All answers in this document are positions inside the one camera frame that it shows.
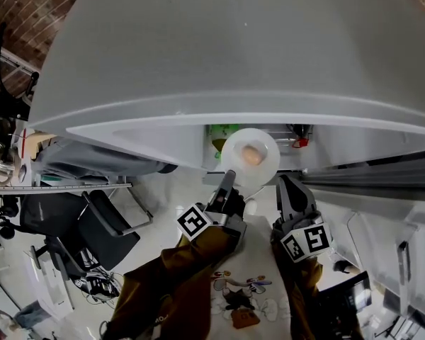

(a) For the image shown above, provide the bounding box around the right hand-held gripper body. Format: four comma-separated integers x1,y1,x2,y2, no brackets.
271,209,332,264

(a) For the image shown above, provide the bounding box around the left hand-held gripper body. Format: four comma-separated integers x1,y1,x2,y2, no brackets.
176,186,249,253

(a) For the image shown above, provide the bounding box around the translucent white plate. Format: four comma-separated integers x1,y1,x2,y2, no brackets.
220,127,281,188

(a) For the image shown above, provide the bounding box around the brown egg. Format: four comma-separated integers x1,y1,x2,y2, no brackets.
241,144,264,165

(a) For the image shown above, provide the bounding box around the white fridge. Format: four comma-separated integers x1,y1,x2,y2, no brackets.
27,0,425,327

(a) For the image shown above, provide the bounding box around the person's left forearm mustard sleeve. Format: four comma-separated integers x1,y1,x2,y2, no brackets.
104,221,246,340

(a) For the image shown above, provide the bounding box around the person's right forearm mustard sleeve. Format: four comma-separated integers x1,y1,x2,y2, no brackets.
271,241,364,340

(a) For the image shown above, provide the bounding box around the green bottle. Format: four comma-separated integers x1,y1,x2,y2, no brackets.
208,123,240,152

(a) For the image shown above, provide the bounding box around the black equipment case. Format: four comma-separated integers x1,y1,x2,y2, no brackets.
317,270,373,340

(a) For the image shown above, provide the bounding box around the person's white cartoon print shirt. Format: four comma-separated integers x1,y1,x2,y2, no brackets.
183,214,298,340

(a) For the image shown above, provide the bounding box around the blue-grey cloth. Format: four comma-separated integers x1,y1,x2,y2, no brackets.
31,135,180,182

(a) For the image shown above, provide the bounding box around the black office chair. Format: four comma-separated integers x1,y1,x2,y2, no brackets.
19,188,155,274

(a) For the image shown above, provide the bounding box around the white flat box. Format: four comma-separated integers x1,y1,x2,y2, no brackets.
23,248,75,320

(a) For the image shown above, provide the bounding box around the black stand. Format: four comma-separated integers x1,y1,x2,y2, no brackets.
0,22,40,102

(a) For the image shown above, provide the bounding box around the tangle of black cables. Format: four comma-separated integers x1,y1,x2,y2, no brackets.
74,260,123,306

